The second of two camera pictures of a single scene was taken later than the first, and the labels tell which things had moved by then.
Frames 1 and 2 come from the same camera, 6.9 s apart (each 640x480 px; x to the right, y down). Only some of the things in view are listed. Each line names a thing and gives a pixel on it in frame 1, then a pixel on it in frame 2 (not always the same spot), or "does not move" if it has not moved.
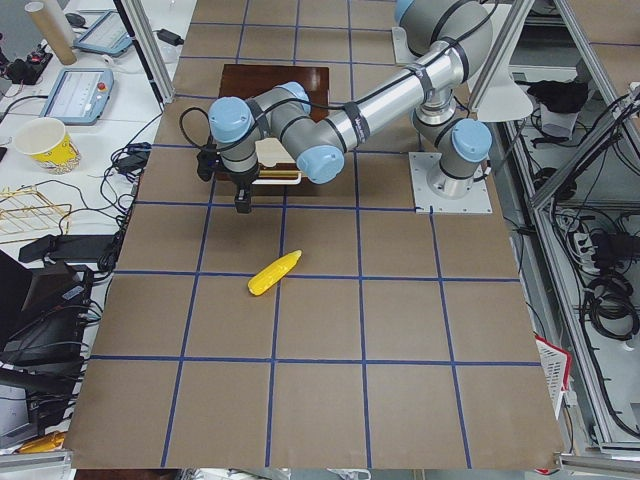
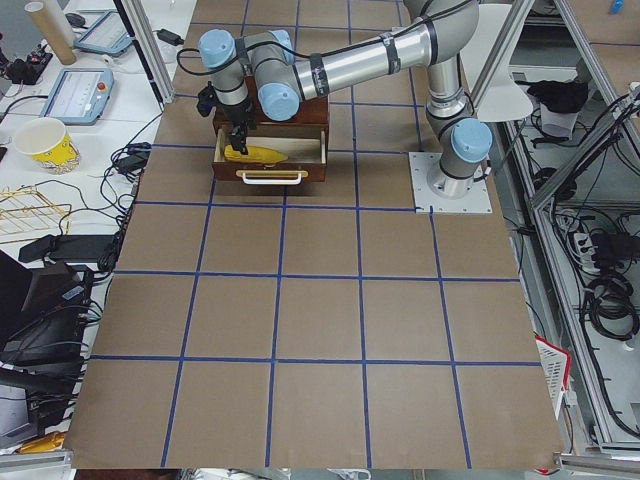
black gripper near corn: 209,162 → 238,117
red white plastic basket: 555,364 does not move
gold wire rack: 25,214 does not move
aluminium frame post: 142,37 does not move
